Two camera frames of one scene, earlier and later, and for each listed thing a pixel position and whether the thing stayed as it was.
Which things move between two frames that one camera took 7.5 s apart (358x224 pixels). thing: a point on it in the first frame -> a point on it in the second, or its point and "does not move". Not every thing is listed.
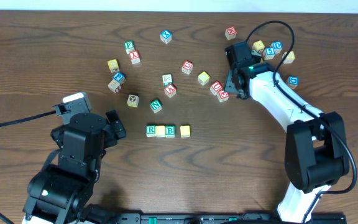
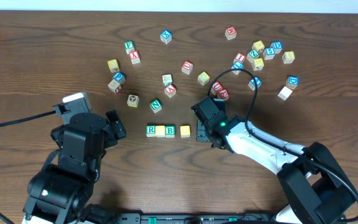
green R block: [150, 130] does not move
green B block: [169, 130] does not move
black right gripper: [235, 82] -> [202, 134]
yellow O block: [160, 130] does not move
